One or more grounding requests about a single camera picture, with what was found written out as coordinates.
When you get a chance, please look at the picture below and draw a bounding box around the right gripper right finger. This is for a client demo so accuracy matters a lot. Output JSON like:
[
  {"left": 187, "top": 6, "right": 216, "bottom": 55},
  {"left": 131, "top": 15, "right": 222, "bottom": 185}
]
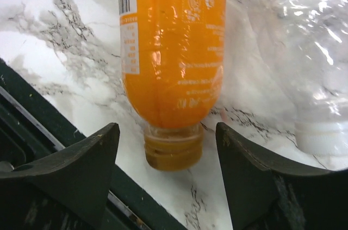
[{"left": 216, "top": 122, "right": 347, "bottom": 229}]

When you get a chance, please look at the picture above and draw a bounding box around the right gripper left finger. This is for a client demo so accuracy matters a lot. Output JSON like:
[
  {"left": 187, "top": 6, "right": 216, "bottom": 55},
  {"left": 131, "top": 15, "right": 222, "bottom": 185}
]
[{"left": 1, "top": 123, "right": 120, "bottom": 229}]

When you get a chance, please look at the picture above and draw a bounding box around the orange juice bottle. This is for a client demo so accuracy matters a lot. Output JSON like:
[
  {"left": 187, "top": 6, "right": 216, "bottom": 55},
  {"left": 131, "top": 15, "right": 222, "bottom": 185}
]
[{"left": 116, "top": 0, "right": 228, "bottom": 172}]

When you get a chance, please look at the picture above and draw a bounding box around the clear bottle green label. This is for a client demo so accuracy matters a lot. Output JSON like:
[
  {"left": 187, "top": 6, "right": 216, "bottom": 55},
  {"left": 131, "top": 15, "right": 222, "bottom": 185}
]
[{"left": 241, "top": 0, "right": 347, "bottom": 156}]

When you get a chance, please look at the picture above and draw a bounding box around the black aluminium base frame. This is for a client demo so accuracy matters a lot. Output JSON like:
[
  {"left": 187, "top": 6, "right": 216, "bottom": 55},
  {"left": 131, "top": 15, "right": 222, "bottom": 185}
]
[{"left": 1, "top": 60, "right": 186, "bottom": 230}]

